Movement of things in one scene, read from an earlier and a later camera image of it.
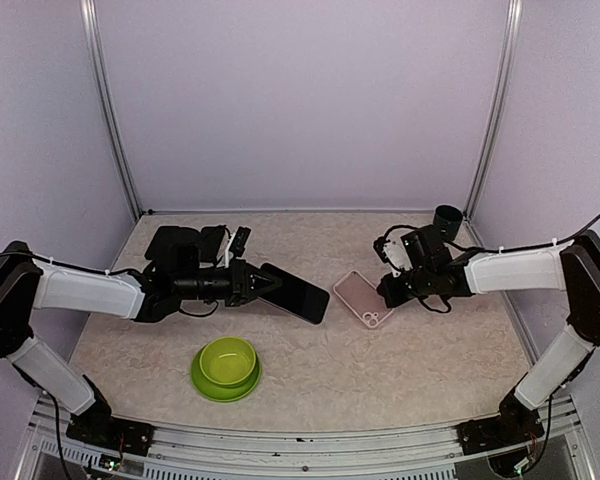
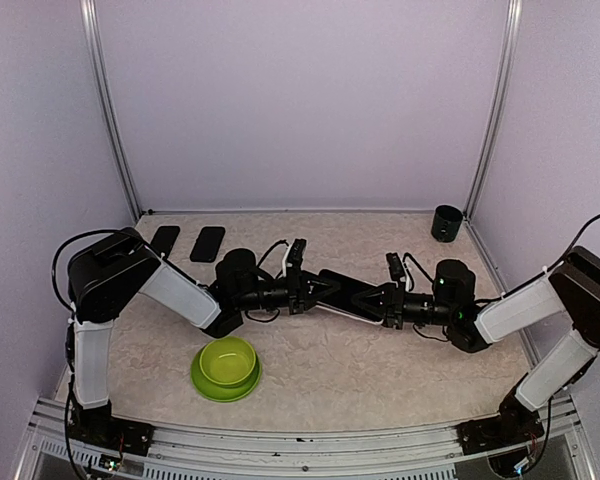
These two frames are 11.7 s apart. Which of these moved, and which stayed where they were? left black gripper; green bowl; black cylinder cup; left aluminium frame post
Moved: left black gripper
Stayed: left aluminium frame post; green bowl; black cylinder cup
